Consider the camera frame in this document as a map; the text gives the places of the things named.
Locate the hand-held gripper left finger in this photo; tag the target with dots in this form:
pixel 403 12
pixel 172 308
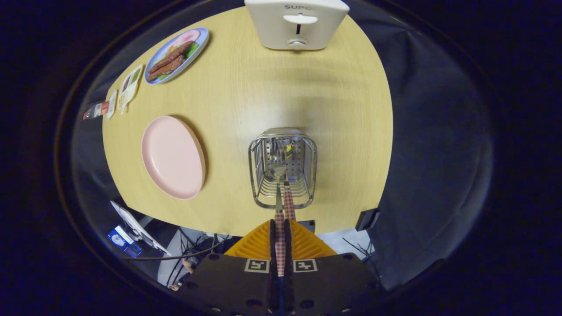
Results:
pixel 272 245

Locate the small black box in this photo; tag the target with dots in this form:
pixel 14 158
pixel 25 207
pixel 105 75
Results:
pixel 366 219

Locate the clear bottle with red cap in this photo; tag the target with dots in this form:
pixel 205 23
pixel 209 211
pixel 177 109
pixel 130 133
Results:
pixel 99 109

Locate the blue plate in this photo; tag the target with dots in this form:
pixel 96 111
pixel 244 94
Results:
pixel 203 40

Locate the pink plate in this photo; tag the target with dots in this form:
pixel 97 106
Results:
pixel 171 158

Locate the white toaster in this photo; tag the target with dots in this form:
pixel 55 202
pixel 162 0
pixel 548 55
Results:
pixel 272 30

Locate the pink ham slice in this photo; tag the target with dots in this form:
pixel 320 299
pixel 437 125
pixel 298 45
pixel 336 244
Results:
pixel 186 37

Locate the blue lit screen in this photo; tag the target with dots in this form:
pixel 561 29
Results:
pixel 123 240

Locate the green lettuce leaf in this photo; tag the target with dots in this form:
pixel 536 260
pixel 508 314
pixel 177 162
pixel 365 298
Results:
pixel 192 50

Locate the white board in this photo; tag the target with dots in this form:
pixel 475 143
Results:
pixel 136 226

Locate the brown grilled sausage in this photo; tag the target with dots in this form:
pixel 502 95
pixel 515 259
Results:
pixel 173 56
pixel 167 68

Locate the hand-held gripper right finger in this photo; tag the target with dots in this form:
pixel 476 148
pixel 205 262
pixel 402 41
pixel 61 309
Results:
pixel 287 245

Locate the small white square coaster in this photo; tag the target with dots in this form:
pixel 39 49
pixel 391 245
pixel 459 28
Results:
pixel 112 103

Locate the white divided seasoning tray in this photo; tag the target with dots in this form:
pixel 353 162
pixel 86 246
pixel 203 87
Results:
pixel 130 87

